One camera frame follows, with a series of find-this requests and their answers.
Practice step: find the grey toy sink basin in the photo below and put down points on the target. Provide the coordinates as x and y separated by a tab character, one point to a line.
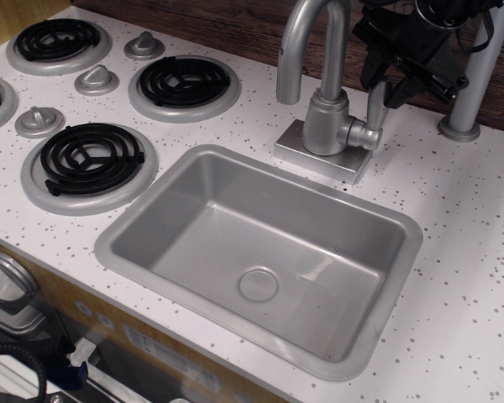
308	273

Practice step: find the back left stove burner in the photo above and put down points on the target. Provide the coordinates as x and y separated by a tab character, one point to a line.
59	46

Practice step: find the silver toy faucet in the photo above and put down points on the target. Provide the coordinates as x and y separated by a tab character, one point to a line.
312	143

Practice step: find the grey stove knob middle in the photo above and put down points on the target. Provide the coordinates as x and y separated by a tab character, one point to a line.
98	81

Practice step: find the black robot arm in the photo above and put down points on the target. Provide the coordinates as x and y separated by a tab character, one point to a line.
452	15

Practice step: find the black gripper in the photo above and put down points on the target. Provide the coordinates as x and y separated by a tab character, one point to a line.
420	51

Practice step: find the grey stove knob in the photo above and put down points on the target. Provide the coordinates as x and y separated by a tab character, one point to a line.
39	122
98	81
144	47

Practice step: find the grey stove knob lower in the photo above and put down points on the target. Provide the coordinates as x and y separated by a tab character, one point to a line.
39	122

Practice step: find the back right stove burner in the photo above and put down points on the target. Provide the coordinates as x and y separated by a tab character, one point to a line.
184	89

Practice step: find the silver faucet lever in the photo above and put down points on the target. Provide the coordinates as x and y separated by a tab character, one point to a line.
354	132

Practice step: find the grey support pole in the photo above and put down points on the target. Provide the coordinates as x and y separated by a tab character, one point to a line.
461	125

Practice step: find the front right stove burner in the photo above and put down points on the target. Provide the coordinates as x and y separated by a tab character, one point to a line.
88	169

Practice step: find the grey stove knob top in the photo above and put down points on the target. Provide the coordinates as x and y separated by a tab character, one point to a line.
144	47

